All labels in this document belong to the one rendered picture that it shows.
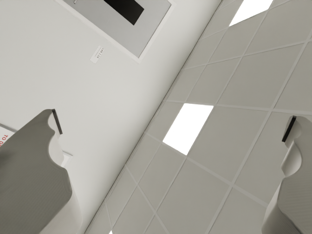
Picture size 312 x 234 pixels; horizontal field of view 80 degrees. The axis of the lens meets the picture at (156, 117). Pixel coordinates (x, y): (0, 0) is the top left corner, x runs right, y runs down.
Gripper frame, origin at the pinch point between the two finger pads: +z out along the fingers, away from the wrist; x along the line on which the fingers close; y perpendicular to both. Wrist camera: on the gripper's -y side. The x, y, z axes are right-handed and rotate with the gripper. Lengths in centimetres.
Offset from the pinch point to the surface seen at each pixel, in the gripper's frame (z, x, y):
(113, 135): 211, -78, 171
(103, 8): 280, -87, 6
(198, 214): 70, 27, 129
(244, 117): 120, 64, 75
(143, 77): 268, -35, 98
